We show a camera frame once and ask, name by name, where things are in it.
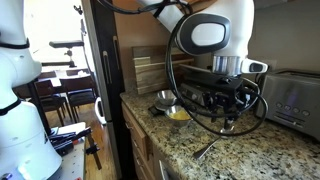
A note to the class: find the black tools on cart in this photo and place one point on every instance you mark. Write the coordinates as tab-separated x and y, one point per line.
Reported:
66	141

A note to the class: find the stainless steel dishwasher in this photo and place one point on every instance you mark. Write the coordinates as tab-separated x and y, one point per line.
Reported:
165	168

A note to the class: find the empty silver bowl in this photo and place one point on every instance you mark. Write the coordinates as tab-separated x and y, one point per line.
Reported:
166	96

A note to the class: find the stainless steel panini grill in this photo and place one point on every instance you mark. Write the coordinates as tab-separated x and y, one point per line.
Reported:
193	91

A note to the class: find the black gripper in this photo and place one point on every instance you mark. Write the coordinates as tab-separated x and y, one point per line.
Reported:
225	96

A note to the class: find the white robot cart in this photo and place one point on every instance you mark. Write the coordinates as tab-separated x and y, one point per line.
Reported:
71	163

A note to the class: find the yellow grain pile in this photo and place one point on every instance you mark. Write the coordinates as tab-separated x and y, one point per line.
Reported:
180	115

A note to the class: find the dark dining chair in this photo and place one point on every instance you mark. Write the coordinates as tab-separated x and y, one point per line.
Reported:
80	93
50	96

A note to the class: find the silver metal spoon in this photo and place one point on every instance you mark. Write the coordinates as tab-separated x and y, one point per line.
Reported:
206	149

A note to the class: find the black clamp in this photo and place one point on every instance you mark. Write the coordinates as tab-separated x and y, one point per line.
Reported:
94	150

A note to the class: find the wooden cutting board light inlays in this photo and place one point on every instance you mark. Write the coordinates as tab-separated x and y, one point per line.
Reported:
150	76

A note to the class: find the white wall outlet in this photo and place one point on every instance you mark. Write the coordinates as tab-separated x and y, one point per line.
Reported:
271	64

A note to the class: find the black digital kitchen scale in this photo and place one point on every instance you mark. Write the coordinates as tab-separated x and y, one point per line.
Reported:
154	110

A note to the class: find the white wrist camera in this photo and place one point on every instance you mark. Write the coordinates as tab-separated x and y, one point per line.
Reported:
255	66

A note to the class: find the wooden lower drawer cabinet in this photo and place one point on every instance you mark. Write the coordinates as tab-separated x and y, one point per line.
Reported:
136	133

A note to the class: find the white round floor object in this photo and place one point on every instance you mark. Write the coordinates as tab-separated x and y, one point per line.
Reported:
98	113

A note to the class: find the black camera stand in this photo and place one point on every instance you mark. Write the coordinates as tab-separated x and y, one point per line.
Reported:
66	45

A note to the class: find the wooden upper cabinet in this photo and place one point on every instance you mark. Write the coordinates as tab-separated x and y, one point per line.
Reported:
200	4

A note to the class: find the dark refrigerator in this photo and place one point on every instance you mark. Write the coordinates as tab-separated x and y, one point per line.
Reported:
100	83

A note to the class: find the dining table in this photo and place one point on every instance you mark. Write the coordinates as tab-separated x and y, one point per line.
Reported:
60	75

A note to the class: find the stainless steel toaster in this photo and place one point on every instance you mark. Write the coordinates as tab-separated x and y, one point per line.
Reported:
293	100

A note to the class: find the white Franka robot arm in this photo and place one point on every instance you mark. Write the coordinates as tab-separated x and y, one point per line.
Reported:
233	30

